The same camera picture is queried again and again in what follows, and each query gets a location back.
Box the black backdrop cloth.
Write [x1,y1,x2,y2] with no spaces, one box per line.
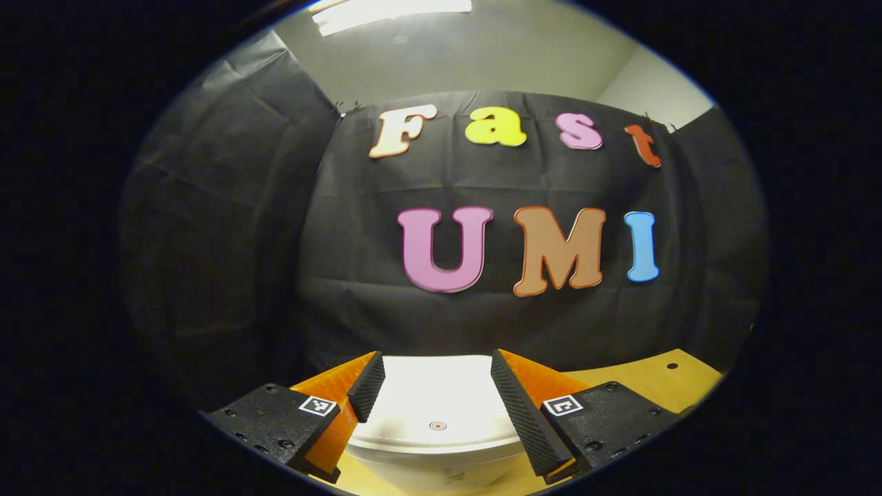
[117,31,769,414]

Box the white desktop garbage bin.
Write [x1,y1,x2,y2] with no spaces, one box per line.
[345,355,528,493]

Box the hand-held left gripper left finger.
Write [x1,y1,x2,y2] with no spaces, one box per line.
[205,351,387,484]

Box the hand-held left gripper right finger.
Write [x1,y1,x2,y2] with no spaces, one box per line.
[490,349,683,485]

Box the ceiling light panel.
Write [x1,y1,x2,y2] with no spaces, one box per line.
[310,0,474,37]

